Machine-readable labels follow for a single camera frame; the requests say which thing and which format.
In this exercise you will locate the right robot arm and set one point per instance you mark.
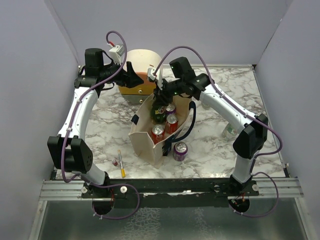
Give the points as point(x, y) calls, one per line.
point(251, 128)

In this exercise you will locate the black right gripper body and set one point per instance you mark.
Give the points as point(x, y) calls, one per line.
point(168, 90)

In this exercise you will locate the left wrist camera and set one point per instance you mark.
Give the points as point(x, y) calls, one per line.
point(116, 52)

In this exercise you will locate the green glass bottle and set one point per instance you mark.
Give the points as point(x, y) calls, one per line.
point(158, 112)

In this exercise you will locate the purple soda can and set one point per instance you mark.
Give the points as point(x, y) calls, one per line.
point(180, 151)
point(170, 109)

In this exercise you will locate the cream canvas tote bag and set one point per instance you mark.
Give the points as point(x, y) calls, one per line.
point(150, 141)

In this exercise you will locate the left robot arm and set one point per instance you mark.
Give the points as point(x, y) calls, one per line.
point(68, 149)

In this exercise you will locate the black mounting rail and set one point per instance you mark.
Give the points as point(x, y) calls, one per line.
point(169, 192)

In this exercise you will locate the yellow capped pen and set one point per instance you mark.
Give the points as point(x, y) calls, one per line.
point(123, 174)

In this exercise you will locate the red cola can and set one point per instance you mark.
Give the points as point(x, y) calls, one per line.
point(171, 124)
point(157, 133)

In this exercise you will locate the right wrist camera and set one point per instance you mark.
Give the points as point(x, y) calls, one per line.
point(155, 75)

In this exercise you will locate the clear plastic bottle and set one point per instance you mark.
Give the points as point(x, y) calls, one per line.
point(229, 133)

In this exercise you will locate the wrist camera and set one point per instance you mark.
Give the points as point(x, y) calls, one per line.
point(116, 52)
point(155, 75)

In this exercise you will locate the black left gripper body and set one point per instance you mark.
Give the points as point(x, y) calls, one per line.
point(124, 79)

